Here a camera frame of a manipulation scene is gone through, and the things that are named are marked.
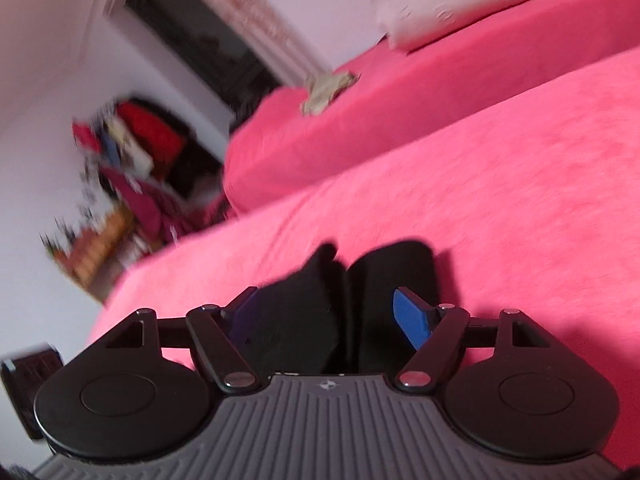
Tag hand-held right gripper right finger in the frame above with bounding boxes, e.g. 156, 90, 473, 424
391, 287, 552, 396

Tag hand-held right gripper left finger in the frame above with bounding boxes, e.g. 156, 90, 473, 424
102, 286, 263, 396

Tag black knit pants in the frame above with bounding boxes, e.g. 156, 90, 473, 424
247, 240, 437, 377

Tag wooden cabinet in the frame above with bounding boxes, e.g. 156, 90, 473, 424
52, 209, 138, 303

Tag maroon hanging garment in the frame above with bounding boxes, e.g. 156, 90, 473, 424
100, 165, 176, 251

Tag cream hanging garment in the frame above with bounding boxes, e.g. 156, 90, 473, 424
110, 120, 155, 177

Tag red puffer jacket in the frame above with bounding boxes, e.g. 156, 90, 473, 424
116, 102, 187, 181

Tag blue hanging garment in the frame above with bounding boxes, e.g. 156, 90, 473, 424
100, 135, 123, 171

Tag beige crumpled garment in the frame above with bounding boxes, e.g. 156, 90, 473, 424
299, 71, 362, 117

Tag bed with pink sheet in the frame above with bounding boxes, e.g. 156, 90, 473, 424
222, 0, 640, 215

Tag dark window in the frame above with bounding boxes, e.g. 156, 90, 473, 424
124, 0, 282, 111

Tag pale pink curtain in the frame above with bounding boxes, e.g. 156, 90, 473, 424
165, 0, 332, 77

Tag pale pink embossed pillow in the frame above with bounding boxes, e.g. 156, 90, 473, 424
370, 0, 547, 54

